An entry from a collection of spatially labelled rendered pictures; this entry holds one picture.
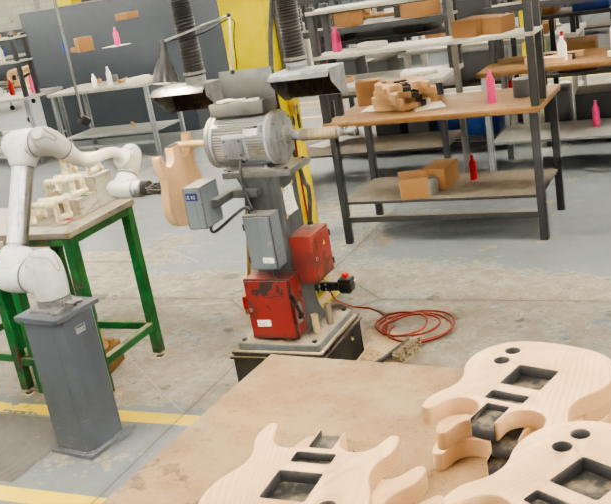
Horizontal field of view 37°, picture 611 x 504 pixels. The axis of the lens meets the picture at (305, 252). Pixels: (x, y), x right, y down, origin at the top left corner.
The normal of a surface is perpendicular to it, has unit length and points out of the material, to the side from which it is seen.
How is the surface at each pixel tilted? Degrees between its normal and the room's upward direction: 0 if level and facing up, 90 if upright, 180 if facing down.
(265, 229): 90
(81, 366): 90
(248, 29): 90
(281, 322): 90
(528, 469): 0
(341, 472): 0
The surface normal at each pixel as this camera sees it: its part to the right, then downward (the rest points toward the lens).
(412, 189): -0.04, 0.32
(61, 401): -0.51, 0.34
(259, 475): -0.16, -0.94
